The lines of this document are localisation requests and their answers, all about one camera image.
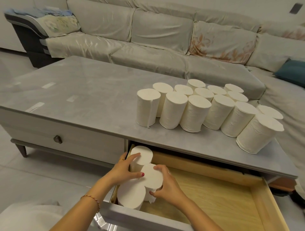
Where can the grey coffee table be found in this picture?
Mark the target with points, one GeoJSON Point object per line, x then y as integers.
{"type": "Point", "coordinates": [95, 83]}

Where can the open wooden drawer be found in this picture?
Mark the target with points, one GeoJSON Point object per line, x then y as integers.
{"type": "Point", "coordinates": [226, 197]}

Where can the black wall socket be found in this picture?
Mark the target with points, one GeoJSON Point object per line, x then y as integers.
{"type": "Point", "coordinates": [295, 8]}

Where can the beige covered sectional sofa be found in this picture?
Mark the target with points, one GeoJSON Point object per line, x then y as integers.
{"type": "Point", "coordinates": [154, 31]}

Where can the pile of folded blankets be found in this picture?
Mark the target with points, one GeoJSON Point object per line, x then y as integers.
{"type": "Point", "coordinates": [52, 22]}

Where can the cluster of white paper rolls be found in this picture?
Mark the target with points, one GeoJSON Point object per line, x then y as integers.
{"type": "Point", "coordinates": [197, 111]}

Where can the person's left hand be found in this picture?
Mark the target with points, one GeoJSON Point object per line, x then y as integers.
{"type": "Point", "coordinates": [119, 172]}

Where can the teal pillow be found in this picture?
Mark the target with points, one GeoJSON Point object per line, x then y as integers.
{"type": "Point", "coordinates": [292, 71]}

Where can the white coreless tissue roll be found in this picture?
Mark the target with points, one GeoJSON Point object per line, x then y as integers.
{"type": "Point", "coordinates": [144, 156]}
{"type": "Point", "coordinates": [152, 178]}
{"type": "Point", "coordinates": [129, 194]}

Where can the person's left forearm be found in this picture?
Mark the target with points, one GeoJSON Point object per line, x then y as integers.
{"type": "Point", "coordinates": [83, 207]}

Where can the person's right forearm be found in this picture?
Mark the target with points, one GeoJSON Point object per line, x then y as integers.
{"type": "Point", "coordinates": [202, 216]}

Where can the person's right thumb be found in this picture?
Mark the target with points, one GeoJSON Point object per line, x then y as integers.
{"type": "Point", "coordinates": [157, 193]}

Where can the closed grey drawer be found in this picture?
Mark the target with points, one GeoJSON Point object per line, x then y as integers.
{"type": "Point", "coordinates": [83, 135]}

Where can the dark round drawer knob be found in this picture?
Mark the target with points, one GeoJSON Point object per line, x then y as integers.
{"type": "Point", "coordinates": [58, 139]}

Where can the white garment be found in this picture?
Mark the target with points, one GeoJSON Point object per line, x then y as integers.
{"type": "Point", "coordinates": [26, 216]}

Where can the white tape strip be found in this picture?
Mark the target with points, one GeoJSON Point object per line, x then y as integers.
{"type": "Point", "coordinates": [72, 98]}

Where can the person's right hand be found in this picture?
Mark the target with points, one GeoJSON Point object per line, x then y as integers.
{"type": "Point", "coordinates": [171, 188]}

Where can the orange floral cushion cover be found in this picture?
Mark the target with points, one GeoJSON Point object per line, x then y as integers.
{"type": "Point", "coordinates": [286, 31]}
{"type": "Point", "coordinates": [219, 40]}

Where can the person's left thumb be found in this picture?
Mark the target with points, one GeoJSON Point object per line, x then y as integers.
{"type": "Point", "coordinates": [135, 175]}

